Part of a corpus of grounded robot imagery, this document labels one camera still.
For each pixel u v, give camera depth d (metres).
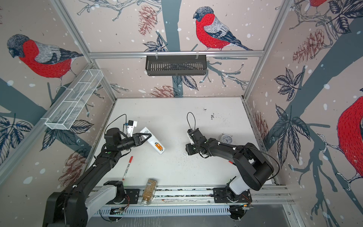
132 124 0.74
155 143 0.78
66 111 0.73
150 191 0.71
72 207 0.39
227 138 0.92
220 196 0.73
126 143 0.69
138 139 0.72
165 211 0.70
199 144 0.69
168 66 1.07
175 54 0.93
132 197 0.73
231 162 0.86
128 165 0.85
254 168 0.44
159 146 0.79
